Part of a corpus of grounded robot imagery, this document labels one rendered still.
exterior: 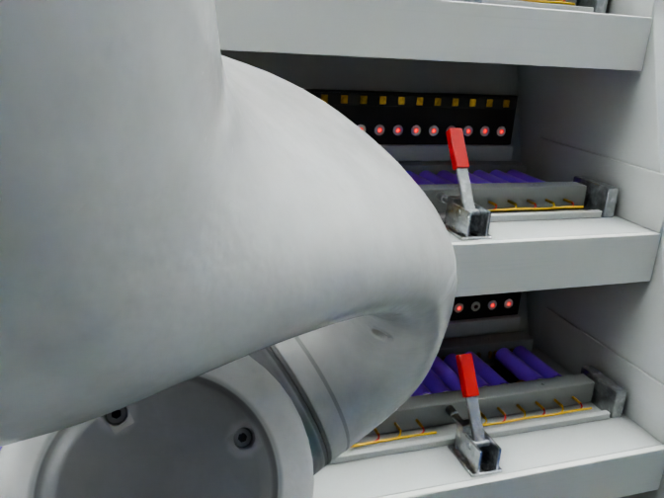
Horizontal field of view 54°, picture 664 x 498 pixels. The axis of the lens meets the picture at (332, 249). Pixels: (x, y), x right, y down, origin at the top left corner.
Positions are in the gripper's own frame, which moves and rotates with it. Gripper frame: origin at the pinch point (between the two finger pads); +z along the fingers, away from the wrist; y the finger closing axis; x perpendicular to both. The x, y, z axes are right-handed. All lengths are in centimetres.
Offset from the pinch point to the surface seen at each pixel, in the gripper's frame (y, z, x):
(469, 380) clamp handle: 26.6, -0.9, -0.2
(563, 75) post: 45, 3, 29
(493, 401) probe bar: 31.2, 3.5, -2.6
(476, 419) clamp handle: 26.7, -1.0, -3.3
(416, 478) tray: 20.9, -0.6, -7.1
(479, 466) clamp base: 25.8, -1.9, -6.8
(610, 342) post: 44.7, 3.0, 1.5
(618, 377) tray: 44.4, 2.4, -1.9
